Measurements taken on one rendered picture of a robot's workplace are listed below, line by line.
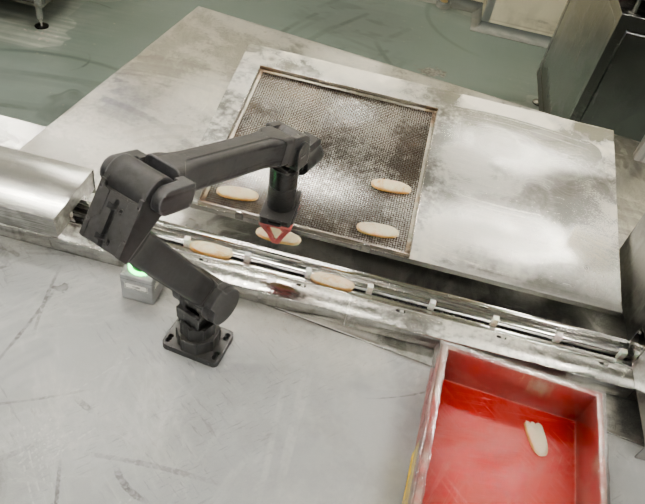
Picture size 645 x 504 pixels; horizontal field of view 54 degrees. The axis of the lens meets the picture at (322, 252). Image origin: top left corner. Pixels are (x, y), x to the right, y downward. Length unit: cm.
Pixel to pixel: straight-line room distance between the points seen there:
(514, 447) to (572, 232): 58
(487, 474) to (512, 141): 90
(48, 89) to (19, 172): 202
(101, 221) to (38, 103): 259
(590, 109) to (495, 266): 164
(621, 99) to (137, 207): 247
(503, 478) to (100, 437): 73
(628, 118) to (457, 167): 154
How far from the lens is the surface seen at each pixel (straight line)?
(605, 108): 304
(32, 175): 154
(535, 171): 172
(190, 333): 122
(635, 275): 158
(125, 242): 85
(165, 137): 179
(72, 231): 147
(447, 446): 125
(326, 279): 138
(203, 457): 118
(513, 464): 129
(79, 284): 142
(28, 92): 354
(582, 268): 158
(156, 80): 202
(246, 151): 102
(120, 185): 86
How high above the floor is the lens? 188
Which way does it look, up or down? 45 degrees down
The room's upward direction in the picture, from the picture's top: 11 degrees clockwise
